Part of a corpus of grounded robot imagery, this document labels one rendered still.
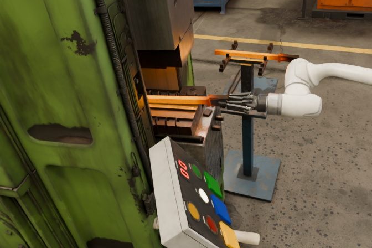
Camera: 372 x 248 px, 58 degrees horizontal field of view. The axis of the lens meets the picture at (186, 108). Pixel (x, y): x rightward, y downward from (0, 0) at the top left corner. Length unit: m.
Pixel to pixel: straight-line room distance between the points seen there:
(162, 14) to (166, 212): 0.61
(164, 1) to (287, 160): 1.83
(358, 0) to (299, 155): 2.74
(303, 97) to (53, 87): 0.93
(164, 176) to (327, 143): 2.04
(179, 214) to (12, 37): 0.74
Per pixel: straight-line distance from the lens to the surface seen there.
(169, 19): 1.12
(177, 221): 0.85
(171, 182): 0.92
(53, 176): 1.50
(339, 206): 2.43
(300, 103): 1.38
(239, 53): 1.91
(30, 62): 1.19
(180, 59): 1.23
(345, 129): 3.00
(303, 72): 1.46
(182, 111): 1.49
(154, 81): 1.77
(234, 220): 2.28
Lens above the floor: 1.88
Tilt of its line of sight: 36 degrees down
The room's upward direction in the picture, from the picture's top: 8 degrees counter-clockwise
